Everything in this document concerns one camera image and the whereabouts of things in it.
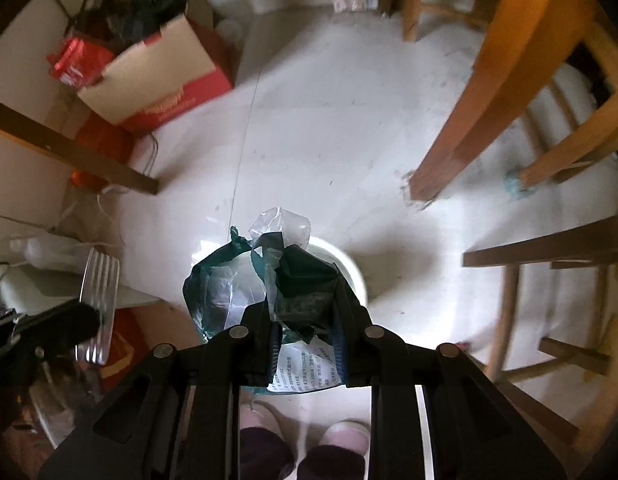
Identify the red and tan cardboard box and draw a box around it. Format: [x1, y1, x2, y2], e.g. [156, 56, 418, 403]
[78, 0, 234, 138]

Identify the white round trash bin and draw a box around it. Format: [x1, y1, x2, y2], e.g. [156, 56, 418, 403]
[183, 231, 346, 342]

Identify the wooden dining table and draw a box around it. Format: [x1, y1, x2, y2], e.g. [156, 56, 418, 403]
[409, 0, 618, 200]

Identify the red snack bag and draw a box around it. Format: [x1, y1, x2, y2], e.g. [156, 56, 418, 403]
[46, 36, 116, 90]

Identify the wooden stool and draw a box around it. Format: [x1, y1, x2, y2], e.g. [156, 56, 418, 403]
[462, 214, 618, 458]

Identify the pink slippered foot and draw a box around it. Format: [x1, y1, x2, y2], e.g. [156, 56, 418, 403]
[297, 420, 371, 480]

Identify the green plastic trash bag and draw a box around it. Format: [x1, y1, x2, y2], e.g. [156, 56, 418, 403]
[183, 207, 367, 394]

